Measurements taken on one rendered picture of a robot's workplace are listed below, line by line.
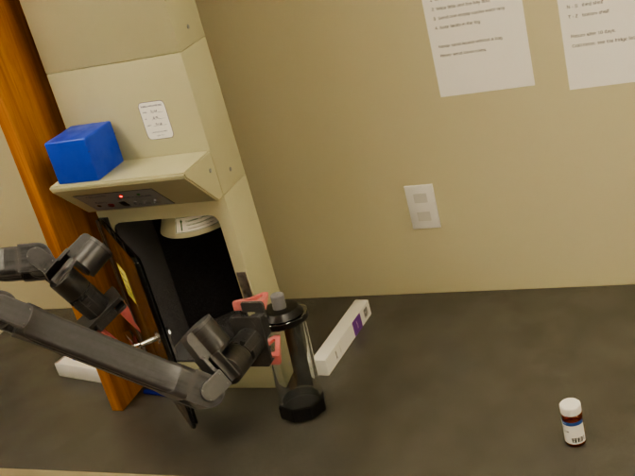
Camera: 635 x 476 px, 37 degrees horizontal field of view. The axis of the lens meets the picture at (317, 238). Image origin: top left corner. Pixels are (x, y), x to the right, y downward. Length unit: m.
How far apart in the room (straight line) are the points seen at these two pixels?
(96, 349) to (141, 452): 0.48
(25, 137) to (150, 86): 0.29
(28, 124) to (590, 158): 1.19
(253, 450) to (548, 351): 0.64
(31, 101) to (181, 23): 0.38
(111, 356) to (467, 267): 1.00
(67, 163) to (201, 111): 0.29
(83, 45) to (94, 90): 0.09
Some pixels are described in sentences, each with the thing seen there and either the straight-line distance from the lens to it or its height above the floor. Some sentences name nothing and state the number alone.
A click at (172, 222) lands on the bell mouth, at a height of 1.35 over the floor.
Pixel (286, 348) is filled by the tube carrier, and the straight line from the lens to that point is 1.93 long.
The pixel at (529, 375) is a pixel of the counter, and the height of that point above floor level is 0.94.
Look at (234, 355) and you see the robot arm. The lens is 1.73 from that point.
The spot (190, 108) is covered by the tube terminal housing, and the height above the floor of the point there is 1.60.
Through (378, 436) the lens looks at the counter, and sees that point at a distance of 1.91.
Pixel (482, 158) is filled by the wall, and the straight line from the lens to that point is 2.21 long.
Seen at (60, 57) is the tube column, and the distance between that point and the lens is 2.01.
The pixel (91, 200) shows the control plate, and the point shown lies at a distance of 2.01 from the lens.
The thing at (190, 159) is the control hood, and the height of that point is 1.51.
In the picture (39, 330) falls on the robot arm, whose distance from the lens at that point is 1.65.
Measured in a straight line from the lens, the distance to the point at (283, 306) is 1.92.
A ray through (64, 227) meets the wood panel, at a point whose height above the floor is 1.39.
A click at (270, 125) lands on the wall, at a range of 2.34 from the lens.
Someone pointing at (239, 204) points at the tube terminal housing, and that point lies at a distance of 2.00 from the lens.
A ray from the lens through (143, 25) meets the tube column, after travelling 1.89.
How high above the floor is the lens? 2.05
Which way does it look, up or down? 23 degrees down
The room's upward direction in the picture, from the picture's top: 15 degrees counter-clockwise
